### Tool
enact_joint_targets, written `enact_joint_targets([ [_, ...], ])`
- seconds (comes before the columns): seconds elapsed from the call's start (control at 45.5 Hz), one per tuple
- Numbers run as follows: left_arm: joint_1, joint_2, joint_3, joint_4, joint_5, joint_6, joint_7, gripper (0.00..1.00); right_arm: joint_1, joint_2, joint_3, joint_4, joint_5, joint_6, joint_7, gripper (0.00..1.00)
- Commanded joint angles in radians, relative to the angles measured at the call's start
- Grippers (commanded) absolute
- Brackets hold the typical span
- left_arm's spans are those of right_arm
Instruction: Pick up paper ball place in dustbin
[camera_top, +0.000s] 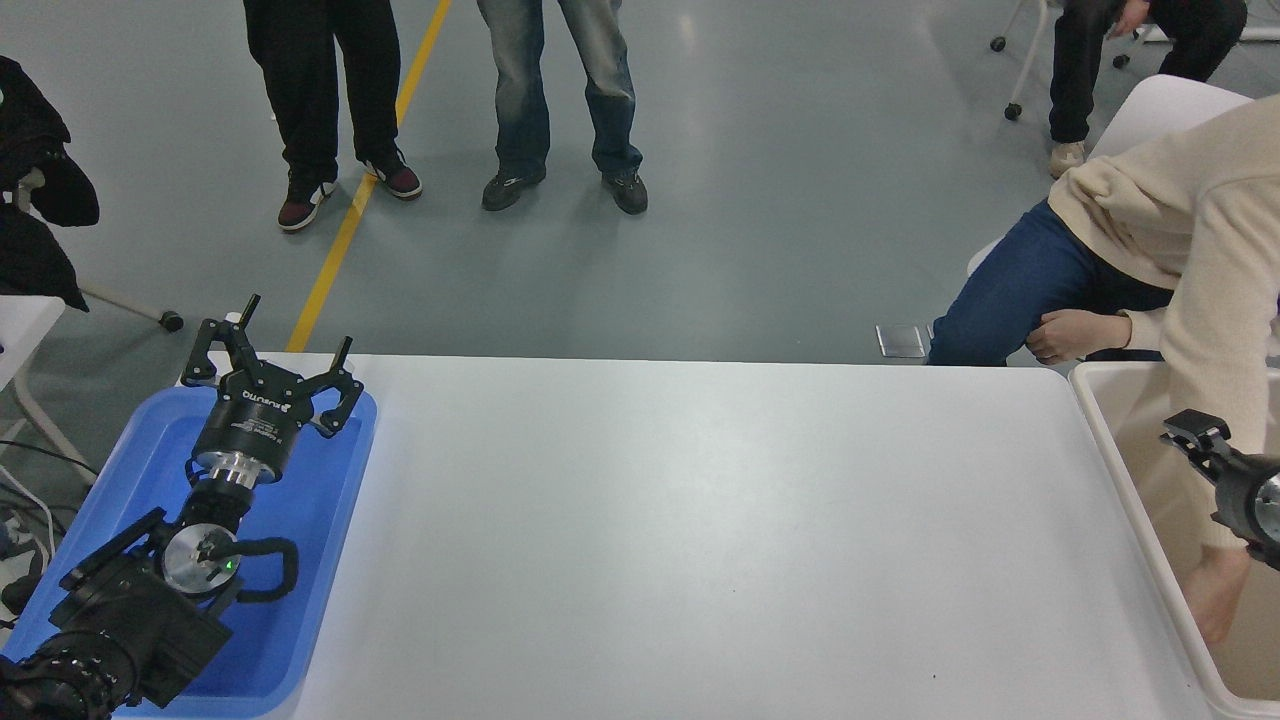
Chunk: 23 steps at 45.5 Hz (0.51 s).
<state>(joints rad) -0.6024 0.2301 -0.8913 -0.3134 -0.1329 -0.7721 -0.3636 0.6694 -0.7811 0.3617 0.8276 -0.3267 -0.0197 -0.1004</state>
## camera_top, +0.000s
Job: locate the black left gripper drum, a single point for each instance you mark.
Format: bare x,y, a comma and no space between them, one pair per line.
252,421

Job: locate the person's hand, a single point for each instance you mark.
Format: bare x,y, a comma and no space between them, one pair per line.
1130,15

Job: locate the silver floor socket plate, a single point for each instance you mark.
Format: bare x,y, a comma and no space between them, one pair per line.
900,341

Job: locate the person's left hand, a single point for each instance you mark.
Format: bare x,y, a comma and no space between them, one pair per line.
1220,595

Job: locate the grey rolling chair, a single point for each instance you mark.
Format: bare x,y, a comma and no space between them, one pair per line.
130,304

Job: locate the large pale plastic bin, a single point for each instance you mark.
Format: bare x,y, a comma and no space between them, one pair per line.
1150,470

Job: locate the white rolling chair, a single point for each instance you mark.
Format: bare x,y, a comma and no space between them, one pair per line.
1030,60

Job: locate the seated person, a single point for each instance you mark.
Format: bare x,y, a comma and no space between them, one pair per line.
1080,70
1220,220

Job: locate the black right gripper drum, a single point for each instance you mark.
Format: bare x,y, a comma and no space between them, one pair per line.
1240,490

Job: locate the blue plastic tray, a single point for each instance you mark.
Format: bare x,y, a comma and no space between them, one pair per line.
320,500

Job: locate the black coat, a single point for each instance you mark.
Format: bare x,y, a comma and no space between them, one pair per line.
30,150

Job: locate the person's right hand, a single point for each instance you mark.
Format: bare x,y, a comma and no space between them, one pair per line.
1075,335

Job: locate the standing person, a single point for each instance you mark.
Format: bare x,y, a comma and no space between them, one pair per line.
525,90
320,90

